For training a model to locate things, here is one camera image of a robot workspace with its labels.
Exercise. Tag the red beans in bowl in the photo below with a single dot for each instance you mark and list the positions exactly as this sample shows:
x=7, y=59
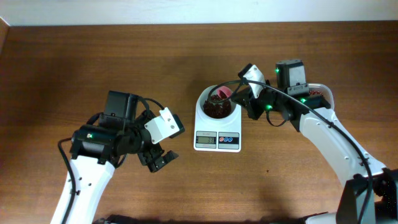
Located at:
x=219, y=110

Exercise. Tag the red beans in container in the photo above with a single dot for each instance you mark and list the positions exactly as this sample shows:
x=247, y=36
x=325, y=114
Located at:
x=315, y=92

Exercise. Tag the white bowl on scale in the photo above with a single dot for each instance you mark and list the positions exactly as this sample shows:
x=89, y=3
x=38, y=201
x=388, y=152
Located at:
x=212, y=96

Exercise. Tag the clear plastic bean container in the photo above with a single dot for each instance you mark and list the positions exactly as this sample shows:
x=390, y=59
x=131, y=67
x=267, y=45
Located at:
x=325, y=90

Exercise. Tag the white digital kitchen scale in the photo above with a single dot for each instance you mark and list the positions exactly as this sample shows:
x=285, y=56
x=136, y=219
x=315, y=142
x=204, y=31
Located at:
x=217, y=135

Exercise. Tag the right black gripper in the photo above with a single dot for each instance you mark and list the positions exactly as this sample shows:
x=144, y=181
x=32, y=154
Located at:
x=245, y=97

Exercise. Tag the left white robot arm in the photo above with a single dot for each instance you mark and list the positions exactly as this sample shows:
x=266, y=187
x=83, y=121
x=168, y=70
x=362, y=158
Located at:
x=100, y=146

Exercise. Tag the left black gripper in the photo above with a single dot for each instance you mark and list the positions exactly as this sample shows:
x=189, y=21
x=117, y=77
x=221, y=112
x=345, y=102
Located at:
x=155, y=150

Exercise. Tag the pink measuring scoop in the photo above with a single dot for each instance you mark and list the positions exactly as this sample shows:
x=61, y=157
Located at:
x=224, y=92

